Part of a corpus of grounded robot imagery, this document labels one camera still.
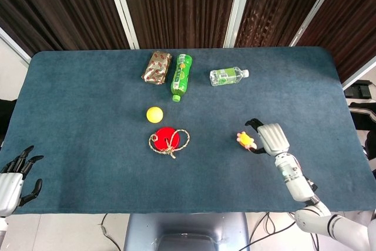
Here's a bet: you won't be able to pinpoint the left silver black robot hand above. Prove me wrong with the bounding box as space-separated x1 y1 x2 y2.
0 145 45 217

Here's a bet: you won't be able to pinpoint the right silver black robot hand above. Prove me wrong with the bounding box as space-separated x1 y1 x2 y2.
244 118 291 158

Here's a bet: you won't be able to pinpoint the yellow and pink plush toy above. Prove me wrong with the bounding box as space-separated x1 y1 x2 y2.
236 131 258 150

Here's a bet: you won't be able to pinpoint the clear water bottle green label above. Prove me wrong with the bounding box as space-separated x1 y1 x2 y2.
209 66 250 87

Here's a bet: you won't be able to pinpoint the black striped jacket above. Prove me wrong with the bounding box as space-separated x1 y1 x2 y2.
348 101 376 130

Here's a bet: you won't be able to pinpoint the black foot pedal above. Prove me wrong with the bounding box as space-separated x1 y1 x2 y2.
344 80 371 98

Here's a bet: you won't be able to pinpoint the blue table cloth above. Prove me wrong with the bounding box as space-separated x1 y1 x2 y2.
0 46 376 215

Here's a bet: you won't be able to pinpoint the red plastic disc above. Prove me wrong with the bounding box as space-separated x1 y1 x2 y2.
154 126 181 150

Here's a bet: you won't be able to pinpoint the green tea bottle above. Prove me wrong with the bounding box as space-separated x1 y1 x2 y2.
170 53 194 103

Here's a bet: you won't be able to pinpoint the yellow ball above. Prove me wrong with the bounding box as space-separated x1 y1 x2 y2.
146 106 164 123

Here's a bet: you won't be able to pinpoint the grey robot torso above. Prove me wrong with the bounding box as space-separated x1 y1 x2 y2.
123 212 250 251

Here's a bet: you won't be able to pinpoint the brown ribbed partition panel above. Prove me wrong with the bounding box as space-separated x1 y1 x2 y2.
234 0 336 48
116 0 242 49
0 0 131 58
298 0 376 83

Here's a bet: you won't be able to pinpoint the gold snack package red prints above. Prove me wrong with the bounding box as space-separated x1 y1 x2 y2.
141 50 173 85

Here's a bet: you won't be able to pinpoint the black floor cable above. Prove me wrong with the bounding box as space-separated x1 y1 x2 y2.
249 212 296 251
99 213 127 251

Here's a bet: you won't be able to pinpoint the beige braided rope loop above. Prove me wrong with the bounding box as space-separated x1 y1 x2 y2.
148 128 191 160

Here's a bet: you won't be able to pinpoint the white partition frame post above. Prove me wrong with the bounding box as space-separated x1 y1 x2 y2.
223 0 255 48
103 0 140 50
290 0 337 47
341 60 376 91
0 26 32 63

